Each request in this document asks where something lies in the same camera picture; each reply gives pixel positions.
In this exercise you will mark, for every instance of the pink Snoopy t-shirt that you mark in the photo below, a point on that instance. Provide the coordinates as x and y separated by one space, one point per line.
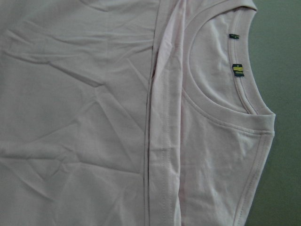
129 113

